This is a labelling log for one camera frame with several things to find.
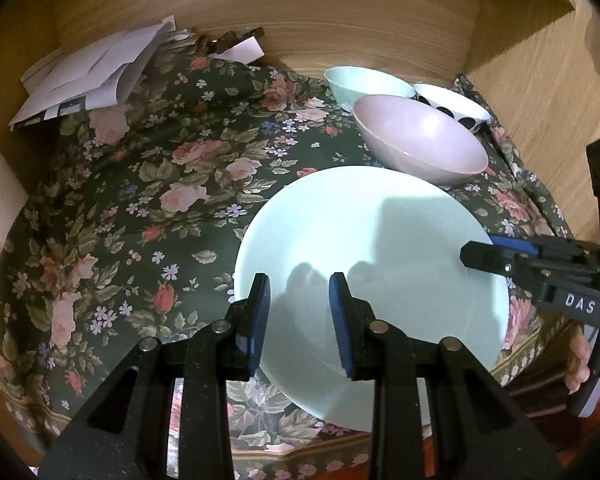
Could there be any person's right hand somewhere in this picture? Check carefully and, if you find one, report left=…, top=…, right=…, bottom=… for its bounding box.
left=564, top=334, right=595, bottom=394

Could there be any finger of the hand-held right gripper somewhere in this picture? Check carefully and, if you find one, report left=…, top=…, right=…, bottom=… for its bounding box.
left=489, top=234, right=588, bottom=261
left=459, top=241, right=546, bottom=291

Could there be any pile of white papers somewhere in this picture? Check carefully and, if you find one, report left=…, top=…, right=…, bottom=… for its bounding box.
left=8, top=15, right=178, bottom=133

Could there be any stack of small booklets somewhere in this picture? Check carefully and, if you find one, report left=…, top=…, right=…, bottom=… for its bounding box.
left=192, top=27, right=265, bottom=56

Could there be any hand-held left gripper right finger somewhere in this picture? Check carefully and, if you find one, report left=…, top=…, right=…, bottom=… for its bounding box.
left=328, top=272, right=563, bottom=480

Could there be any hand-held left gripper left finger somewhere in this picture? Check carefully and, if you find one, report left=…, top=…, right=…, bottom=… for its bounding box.
left=39, top=272, right=272, bottom=480

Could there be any mint green plate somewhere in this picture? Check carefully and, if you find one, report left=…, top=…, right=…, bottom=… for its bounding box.
left=233, top=166, right=510, bottom=433

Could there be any dark floral tablecloth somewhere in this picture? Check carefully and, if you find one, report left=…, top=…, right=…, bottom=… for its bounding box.
left=0, top=45, right=581, bottom=480

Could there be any white bowl with black dots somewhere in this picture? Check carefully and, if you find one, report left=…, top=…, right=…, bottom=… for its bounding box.
left=412, top=83, right=491, bottom=133

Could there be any mint green bowl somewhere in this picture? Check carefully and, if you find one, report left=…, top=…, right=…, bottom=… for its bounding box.
left=324, top=66, right=417, bottom=111

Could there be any pink bowl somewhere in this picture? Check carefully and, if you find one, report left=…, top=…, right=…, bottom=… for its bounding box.
left=352, top=94, right=489, bottom=186

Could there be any wooden shelf unit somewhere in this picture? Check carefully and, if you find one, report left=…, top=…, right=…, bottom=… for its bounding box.
left=0, top=0, right=600, bottom=480

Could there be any small white folded card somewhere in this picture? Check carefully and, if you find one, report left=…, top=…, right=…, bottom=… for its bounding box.
left=217, top=35, right=265, bottom=66

